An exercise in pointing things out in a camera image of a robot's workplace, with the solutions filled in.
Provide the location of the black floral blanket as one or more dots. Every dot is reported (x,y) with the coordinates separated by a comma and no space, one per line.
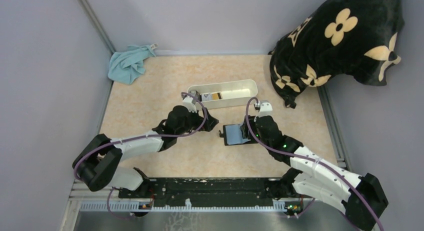
(341,37)

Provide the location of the teal cloth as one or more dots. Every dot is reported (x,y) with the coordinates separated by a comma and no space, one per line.
(125,67)

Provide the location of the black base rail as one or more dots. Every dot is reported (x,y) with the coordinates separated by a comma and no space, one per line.
(245,192)

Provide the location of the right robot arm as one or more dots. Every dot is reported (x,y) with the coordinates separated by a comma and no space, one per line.
(360,198)

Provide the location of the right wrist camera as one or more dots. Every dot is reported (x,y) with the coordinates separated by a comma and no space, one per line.
(263,108)

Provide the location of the aluminium frame rail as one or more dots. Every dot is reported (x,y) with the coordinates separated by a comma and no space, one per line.
(108,200)

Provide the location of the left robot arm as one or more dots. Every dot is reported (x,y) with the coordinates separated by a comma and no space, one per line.
(98,164)

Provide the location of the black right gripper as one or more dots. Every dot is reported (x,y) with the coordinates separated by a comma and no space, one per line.
(251,132)

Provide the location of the white plastic tray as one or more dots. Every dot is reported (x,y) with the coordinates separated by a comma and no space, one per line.
(234,93)

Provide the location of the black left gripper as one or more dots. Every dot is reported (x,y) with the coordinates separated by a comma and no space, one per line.
(199,120)

